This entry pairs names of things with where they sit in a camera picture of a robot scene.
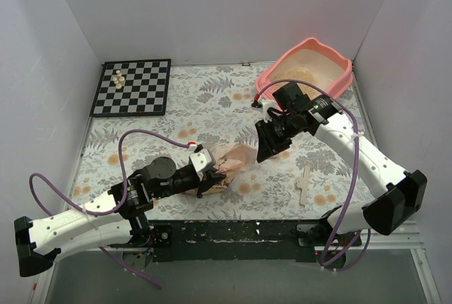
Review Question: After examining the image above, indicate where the black white chessboard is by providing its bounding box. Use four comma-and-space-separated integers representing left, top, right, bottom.
90, 59, 172, 117

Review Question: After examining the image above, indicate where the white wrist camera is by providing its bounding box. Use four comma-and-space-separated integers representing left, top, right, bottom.
251, 93, 282, 123
188, 142, 215, 180

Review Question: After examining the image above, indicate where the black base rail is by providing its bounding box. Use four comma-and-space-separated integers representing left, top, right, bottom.
109, 218, 349, 263

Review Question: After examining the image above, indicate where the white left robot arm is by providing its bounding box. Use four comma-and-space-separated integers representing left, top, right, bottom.
14, 153, 226, 277

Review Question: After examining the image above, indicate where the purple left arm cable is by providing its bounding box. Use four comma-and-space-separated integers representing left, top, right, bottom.
28, 129, 195, 290

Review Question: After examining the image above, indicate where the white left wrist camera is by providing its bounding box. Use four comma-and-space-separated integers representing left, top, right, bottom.
188, 142, 215, 180

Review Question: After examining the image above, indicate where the pink litter box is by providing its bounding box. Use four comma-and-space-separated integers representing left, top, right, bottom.
255, 37, 354, 99

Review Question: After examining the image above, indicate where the beige bag clip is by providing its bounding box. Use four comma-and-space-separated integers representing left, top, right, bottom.
295, 165, 311, 206

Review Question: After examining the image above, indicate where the pink litter bag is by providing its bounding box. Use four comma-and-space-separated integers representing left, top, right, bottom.
203, 143, 257, 195

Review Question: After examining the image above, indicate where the floral table mat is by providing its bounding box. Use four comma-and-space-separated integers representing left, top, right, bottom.
71, 64, 371, 220

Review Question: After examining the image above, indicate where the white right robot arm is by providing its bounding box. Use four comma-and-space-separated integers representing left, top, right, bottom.
252, 80, 427, 246

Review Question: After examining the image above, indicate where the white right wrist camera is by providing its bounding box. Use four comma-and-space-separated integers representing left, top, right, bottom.
251, 93, 282, 123

